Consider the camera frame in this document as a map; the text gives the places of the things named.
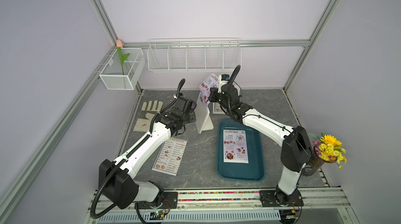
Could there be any restaurant special menu sheet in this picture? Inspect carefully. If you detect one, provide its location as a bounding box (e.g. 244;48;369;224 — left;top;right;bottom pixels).
199;73;219;106

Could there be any pink artificial tulip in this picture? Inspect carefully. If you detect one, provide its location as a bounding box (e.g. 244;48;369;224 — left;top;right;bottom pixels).
116;39;130;75

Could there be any white menu holder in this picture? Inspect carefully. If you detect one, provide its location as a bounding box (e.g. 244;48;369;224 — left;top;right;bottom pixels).
194;93;214;134
213;103;225;114

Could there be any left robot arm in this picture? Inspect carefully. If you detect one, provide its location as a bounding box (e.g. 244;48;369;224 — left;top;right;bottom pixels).
90;79;196;219

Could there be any yellow artificial flower bouquet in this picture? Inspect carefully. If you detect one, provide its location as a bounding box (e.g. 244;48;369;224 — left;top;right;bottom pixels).
302;133;347;177

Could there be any Dim Sum Inn menu sheet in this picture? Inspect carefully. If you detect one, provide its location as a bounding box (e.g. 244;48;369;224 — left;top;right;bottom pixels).
152;138;188;176

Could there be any teal plastic tray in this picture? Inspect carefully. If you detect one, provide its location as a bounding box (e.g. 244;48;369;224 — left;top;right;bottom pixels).
217;119;265;181

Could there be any white mesh wall basket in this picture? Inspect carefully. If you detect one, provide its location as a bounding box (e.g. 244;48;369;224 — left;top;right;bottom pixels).
99;48;146;90

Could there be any white green work glove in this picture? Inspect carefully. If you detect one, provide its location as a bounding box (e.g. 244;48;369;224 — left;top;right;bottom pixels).
133;100;164;132

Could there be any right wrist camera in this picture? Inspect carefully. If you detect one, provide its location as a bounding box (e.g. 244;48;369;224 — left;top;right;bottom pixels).
218;74;230;93

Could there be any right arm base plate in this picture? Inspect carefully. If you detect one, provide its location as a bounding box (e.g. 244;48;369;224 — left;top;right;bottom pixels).
260;188;304;207

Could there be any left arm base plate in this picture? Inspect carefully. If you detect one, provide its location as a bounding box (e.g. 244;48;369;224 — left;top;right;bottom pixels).
138;191;178;209

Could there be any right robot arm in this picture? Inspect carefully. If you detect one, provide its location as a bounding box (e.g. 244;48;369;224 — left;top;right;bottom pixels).
209;65;312;207

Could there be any white wire wall rack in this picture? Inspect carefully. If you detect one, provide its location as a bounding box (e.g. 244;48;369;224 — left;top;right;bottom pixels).
147;38;242;72

